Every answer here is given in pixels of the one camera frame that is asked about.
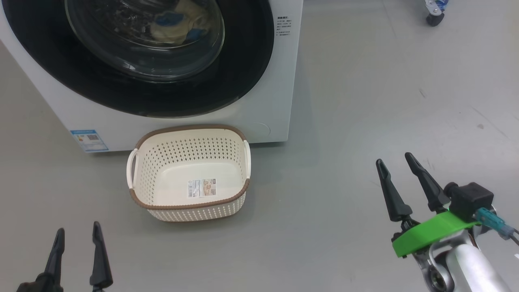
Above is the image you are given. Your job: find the teal right camera cable plug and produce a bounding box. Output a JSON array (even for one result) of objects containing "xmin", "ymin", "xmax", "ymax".
[{"xmin": 474, "ymin": 208, "xmax": 519, "ymax": 245}]

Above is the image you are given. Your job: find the blue energy label sticker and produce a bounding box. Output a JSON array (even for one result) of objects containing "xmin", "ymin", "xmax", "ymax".
[{"xmin": 70, "ymin": 129, "xmax": 110, "ymax": 153}]

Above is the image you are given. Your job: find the white front-load washing machine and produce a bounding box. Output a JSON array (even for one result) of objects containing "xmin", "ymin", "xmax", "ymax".
[{"xmin": 0, "ymin": 0, "xmax": 304, "ymax": 153}]

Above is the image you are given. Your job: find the printed product label in basket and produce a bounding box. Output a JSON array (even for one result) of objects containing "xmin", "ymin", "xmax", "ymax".
[{"xmin": 187, "ymin": 178, "xmax": 217, "ymax": 198}]

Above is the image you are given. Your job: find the cream perforated basket brown rim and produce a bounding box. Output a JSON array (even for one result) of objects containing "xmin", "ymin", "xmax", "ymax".
[{"xmin": 127, "ymin": 124, "xmax": 252, "ymax": 222}]

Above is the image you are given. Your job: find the round black glass washer door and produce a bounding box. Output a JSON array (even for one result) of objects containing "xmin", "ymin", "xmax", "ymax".
[{"xmin": 2, "ymin": 0, "xmax": 275, "ymax": 118}]

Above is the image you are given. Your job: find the cream garment blue line print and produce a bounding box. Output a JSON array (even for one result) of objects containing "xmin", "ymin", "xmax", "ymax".
[{"xmin": 174, "ymin": 0, "xmax": 213, "ymax": 43}]

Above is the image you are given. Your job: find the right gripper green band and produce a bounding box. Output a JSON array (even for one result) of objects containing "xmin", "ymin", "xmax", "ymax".
[{"xmin": 375, "ymin": 152, "xmax": 480, "ymax": 258}]

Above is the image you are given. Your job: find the metal frame with caster wheel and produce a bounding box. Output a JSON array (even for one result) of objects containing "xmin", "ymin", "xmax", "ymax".
[{"xmin": 424, "ymin": 0, "xmax": 446, "ymax": 27}]

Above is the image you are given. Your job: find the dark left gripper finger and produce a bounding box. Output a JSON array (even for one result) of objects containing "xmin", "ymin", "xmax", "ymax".
[
  {"xmin": 44, "ymin": 228, "xmax": 66, "ymax": 285},
  {"xmin": 89, "ymin": 221, "xmax": 114, "ymax": 290}
]

